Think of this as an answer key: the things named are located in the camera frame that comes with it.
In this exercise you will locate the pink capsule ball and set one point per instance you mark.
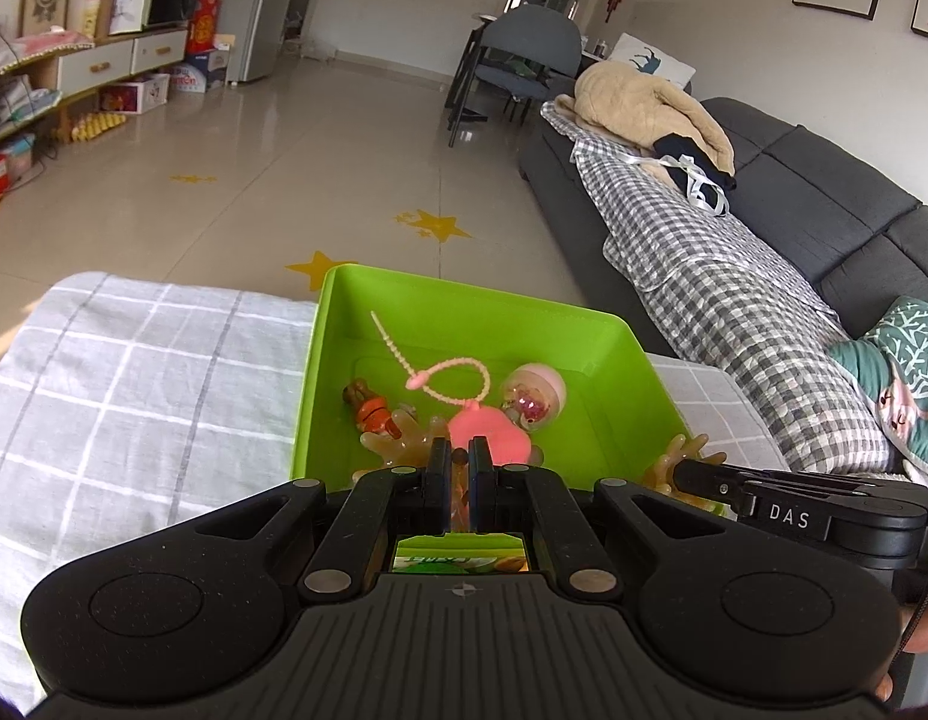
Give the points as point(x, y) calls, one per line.
point(535, 390)

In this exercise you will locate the red gift box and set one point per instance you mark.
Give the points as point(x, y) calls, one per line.
point(205, 22)

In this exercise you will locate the white deer print pillow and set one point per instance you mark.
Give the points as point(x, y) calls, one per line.
point(651, 60)

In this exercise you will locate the row of yellow toys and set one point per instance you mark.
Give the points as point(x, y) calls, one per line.
point(96, 126)

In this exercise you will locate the grey checked tablecloth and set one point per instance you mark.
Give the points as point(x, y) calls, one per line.
point(134, 405)

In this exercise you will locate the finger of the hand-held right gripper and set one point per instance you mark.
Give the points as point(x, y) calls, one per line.
point(708, 476)

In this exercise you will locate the dark grey sofa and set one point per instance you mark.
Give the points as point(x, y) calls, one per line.
point(809, 165)

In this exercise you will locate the grey plaid blanket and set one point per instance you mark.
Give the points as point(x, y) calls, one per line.
point(696, 277)

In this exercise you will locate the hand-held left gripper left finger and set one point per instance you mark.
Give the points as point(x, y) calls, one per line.
point(438, 480)

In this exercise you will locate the teal patterned pillow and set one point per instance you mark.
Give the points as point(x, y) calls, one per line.
point(914, 345)

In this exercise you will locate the beige plush blanket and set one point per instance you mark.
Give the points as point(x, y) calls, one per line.
point(636, 105)

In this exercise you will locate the pink pig toy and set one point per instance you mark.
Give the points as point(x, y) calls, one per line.
point(494, 431)

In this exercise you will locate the white red carton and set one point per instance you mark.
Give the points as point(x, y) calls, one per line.
point(137, 94)

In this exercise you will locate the orange clownfish toy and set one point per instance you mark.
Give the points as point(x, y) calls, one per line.
point(374, 412)

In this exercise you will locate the white wooden cabinet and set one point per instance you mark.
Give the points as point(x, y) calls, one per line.
point(96, 64)

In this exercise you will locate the grey chair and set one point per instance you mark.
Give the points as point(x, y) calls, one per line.
point(524, 37)

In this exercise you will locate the green plastic box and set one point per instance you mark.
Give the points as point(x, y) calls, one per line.
point(374, 330)

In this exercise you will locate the silver fridge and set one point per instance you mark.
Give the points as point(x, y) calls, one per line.
point(265, 7)

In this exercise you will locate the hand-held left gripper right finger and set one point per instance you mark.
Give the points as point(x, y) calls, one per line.
point(479, 480)

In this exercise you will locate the amber rubber hand toy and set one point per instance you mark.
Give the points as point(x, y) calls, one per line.
point(678, 465)
point(400, 442)

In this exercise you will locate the blue white carton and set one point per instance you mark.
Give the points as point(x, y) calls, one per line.
point(198, 75)

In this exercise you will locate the pink fringed cloth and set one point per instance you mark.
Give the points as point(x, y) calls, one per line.
point(29, 49)

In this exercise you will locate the black microwave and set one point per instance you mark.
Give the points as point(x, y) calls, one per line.
point(171, 1)

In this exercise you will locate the yellow star floor sticker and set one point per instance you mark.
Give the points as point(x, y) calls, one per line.
point(194, 178)
point(318, 268)
point(434, 225)

